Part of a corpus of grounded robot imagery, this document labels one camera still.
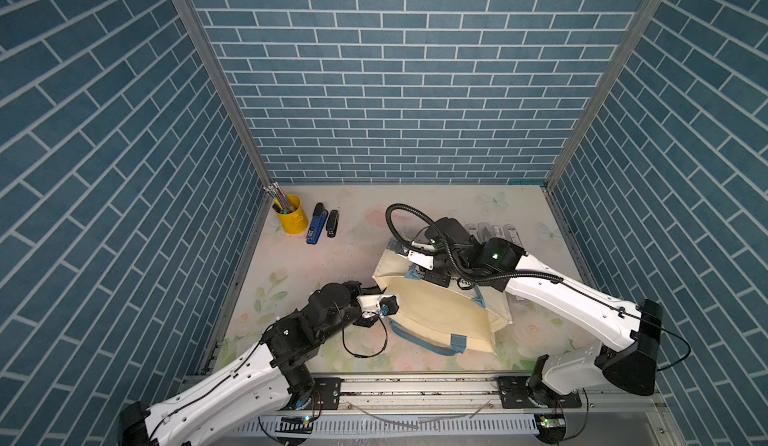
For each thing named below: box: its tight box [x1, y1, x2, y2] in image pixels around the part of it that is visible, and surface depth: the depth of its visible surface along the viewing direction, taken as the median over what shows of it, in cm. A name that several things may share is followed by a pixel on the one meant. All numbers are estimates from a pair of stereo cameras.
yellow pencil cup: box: [277, 194, 309, 235], surface depth 104 cm
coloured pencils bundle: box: [262, 181, 297, 214], surface depth 101 cm
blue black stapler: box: [306, 202, 329, 245], surface depth 107 cm
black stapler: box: [326, 209, 339, 238], surface depth 107 cm
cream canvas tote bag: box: [373, 241, 513, 357], surface depth 74 cm
